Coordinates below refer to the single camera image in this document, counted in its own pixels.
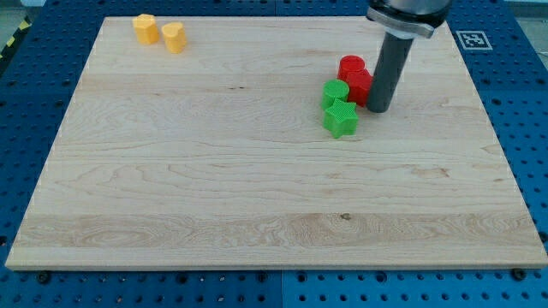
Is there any yellow heart block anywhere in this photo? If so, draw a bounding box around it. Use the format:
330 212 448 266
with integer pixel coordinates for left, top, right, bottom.
161 22 187 54

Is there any green cylinder block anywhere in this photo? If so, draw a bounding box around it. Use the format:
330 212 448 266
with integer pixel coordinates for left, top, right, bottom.
320 79 349 110

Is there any red cylinder block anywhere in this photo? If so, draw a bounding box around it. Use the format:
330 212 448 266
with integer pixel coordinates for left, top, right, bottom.
337 55 366 80

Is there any black bolt bottom left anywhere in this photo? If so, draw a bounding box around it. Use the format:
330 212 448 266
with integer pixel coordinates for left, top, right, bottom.
36 270 51 285

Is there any yellow hexagon block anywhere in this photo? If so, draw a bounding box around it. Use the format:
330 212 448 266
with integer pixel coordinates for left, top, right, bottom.
132 14 159 45

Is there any red angular block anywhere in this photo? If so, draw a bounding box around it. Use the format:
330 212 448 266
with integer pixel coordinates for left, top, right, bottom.
346 69 372 107

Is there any black bolt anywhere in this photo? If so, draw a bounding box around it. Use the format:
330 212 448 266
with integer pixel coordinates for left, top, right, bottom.
36 270 51 285
510 268 527 281

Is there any light wooden board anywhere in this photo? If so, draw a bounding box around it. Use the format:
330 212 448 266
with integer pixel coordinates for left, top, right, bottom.
6 17 547 271

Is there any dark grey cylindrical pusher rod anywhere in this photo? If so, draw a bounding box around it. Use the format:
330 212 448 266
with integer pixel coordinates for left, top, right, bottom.
366 33 414 113

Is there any black bolt bottom right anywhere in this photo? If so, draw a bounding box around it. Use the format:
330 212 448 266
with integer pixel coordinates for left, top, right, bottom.
510 268 527 281

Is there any green star block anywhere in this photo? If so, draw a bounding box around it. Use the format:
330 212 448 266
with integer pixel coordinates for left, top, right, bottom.
323 98 359 139

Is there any white fiducial marker tag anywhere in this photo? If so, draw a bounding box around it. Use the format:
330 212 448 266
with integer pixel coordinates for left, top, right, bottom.
456 30 492 50

